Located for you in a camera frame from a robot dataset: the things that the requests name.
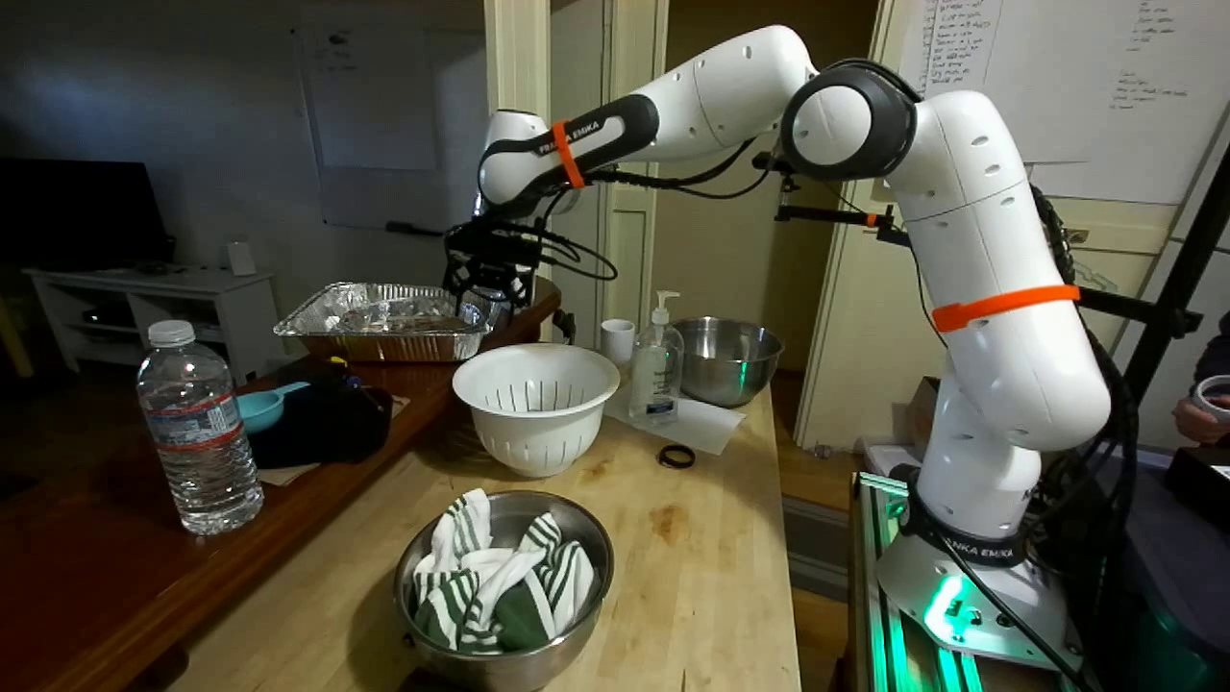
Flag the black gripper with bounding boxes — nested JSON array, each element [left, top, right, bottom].
[[441, 218, 544, 330]]

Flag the rectangular aluminium foil container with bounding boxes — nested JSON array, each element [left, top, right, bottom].
[[271, 278, 497, 364]]

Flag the white plastic colander bowl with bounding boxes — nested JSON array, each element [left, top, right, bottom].
[[449, 340, 623, 482]]

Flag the white ceramic mug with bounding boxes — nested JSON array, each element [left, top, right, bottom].
[[597, 314, 643, 368]]

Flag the clear soap dispenser bottle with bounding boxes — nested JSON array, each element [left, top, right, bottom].
[[628, 287, 684, 423]]

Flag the black bundled object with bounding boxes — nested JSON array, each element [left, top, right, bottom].
[[248, 357, 396, 473]]

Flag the white paper sheet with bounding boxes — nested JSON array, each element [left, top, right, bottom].
[[611, 389, 750, 458]]

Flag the large empty steel bowl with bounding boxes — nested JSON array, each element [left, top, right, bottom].
[[664, 314, 784, 413]]

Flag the teal measuring cup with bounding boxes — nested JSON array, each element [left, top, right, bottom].
[[231, 377, 315, 440]]

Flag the green white striped cloth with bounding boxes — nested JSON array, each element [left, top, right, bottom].
[[410, 483, 601, 655]]

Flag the clear plastic water bottle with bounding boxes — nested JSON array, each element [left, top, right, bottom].
[[136, 314, 271, 538]]

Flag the white television stand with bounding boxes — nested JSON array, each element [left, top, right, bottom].
[[22, 267, 290, 380]]

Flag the steel bowl holding cloth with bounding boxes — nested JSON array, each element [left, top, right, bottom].
[[392, 487, 620, 692]]

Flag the black television screen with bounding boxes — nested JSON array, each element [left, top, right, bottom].
[[0, 154, 176, 278]]

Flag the dark brown wooden table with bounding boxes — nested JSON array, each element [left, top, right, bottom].
[[0, 272, 568, 692]]

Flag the aluminium robot mounting base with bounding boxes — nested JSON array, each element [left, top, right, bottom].
[[848, 440, 1093, 692]]

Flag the seated person dark clothes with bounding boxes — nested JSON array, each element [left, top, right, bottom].
[[1170, 310, 1230, 454]]

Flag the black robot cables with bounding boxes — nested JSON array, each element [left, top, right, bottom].
[[381, 131, 790, 287]]

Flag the white wall whiteboard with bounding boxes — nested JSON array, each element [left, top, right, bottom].
[[882, 0, 1230, 208]]

